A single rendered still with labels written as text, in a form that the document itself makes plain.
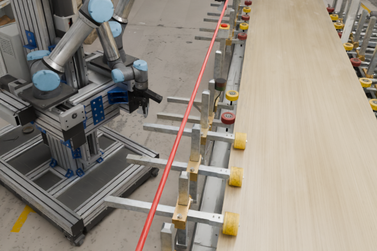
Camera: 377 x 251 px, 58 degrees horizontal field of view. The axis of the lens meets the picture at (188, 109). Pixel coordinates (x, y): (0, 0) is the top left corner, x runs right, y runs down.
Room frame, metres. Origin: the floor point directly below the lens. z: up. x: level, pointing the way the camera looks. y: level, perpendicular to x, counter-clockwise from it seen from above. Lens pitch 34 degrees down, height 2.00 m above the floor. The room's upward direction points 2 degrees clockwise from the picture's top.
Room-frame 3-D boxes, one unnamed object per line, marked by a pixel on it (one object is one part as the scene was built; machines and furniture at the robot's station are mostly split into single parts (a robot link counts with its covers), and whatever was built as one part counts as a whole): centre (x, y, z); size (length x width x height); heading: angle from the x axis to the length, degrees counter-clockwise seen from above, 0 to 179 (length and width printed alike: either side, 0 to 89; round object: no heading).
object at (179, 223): (0.86, 0.01, 0.95); 0.13 x 0.06 x 0.05; 170
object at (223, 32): (2.13, -0.21, 1.18); 0.07 x 0.07 x 0.08; 80
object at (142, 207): (0.86, 0.07, 0.95); 0.50 x 0.04 x 0.04; 80
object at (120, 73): (1.62, 0.37, 1.12); 0.11 x 0.11 x 0.08; 28
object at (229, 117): (1.57, -0.23, 0.85); 0.08 x 0.08 x 0.11
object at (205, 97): (1.38, -0.08, 0.94); 0.03 x 0.03 x 0.48; 80
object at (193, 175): (1.11, -0.03, 0.95); 0.13 x 0.06 x 0.05; 170
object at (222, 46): (2.13, -0.21, 0.93); 0.05 x 0.05 x 0.45; 80
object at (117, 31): (1.97, 0.48, 1.21); 0.13 x 0.12 x 0.14; 3
